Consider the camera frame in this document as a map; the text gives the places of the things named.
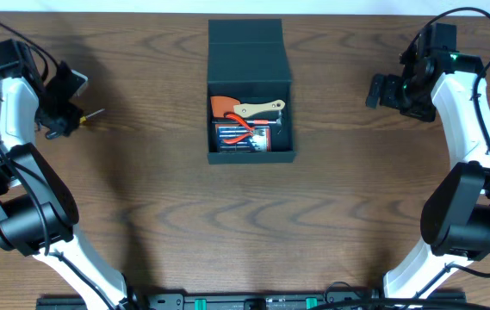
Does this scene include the small claw hammer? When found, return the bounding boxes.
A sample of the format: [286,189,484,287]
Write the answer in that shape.
[252,111,283,133]

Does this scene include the dark green open box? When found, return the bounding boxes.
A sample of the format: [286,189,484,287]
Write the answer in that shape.
[207,19,295,164]

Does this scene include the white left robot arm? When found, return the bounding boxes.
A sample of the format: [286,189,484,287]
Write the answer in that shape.
[0,60,136,309]

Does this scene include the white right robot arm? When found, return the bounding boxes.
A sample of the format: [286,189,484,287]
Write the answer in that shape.
[366,50,490,299]

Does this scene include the orange scraper wooden handle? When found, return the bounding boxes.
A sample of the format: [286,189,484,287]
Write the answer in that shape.
[210,96,286,118]

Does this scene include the black yellow screwdriver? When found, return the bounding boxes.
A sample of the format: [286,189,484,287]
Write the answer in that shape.
[44,108,107,140]

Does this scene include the red handled pliers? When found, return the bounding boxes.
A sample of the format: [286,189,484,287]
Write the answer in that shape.
[215,114,270,152]

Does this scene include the blue screwdriver set case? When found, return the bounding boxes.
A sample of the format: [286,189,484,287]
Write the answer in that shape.
[216,125,271,152]

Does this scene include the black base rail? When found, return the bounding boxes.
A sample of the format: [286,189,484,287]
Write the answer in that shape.
[35,289,467,310]

